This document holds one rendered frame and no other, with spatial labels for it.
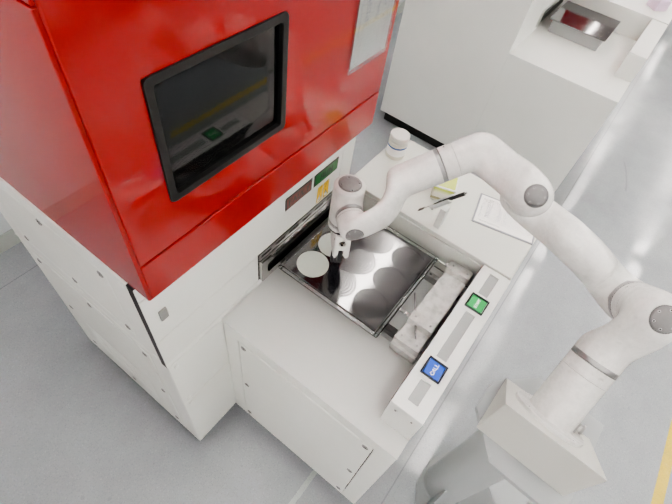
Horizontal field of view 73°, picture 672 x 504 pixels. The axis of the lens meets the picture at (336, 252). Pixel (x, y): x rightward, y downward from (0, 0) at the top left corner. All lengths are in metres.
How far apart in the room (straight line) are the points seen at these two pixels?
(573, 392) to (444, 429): 1.05
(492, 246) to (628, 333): 0.49
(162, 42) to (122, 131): 0.13
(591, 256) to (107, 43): 1.06
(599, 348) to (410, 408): 0.48
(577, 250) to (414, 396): 0.53
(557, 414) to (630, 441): 1.38
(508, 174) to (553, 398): 0.57
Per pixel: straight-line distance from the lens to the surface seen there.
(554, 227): 1.24
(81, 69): 0.64
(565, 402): 1.31
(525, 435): 1.29
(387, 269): 1.44
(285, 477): 2.08
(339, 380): 1.33
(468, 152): 1.18
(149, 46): 0.68
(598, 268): 1.25
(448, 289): 1.49
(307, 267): 1.40
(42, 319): 2.57
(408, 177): 1.17
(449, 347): 1.29
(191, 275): 1.12
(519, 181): 1.13
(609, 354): 1.29
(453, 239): 1.50
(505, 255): 1.54
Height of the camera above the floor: 2.05
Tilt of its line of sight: 52 degrees down
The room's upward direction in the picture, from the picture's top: 11 degrees clockwise
